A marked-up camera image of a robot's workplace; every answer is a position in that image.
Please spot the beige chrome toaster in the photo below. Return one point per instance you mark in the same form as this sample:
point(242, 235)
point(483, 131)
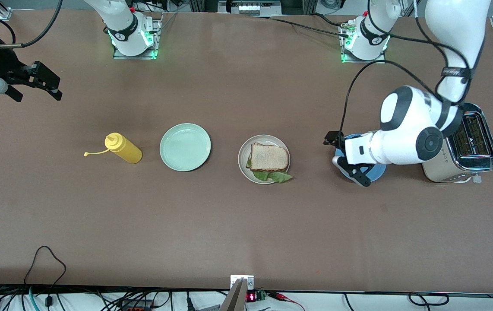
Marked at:
point(445, 172)

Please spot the green plate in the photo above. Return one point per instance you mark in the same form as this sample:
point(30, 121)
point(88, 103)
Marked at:
point(185, 147)

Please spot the blue plate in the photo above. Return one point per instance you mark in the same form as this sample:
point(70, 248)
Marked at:
point(378, 172)

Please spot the green lettuce leaf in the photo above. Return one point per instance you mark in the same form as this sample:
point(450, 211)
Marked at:
point(279, 177)

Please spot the circuit board red display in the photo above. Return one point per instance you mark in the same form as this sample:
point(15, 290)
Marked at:
point(257, 296)

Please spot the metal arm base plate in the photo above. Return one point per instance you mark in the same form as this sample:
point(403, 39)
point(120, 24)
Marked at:
point(156, 43)
point(363, 61)

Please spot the bread slice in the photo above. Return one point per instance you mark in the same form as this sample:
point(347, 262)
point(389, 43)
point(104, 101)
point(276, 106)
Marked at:
point(270, 157)

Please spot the metal rack structure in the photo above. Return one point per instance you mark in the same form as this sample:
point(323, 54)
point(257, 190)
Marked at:
point(248, 8)

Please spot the beige plate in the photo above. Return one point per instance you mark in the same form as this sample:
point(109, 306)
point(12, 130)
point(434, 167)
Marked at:
point(243, 160)

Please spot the metal camera bracket plate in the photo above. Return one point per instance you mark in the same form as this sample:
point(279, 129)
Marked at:
point(233, 280)

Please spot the yellow squeeze bottle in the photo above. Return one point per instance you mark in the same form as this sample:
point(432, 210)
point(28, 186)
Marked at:
point(125, 151)

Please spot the small aluminium corner bracket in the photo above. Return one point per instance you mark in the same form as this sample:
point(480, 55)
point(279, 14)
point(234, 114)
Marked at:
point(4, 14)

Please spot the grey aluminium bar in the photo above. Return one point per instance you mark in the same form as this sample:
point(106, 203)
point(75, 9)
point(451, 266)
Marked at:
point(234, 300)

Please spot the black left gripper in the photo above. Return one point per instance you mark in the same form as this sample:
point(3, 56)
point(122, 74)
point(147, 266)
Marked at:
point(336, 139)

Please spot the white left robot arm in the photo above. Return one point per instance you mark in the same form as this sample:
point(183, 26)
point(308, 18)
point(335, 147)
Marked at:
point(410, 129)

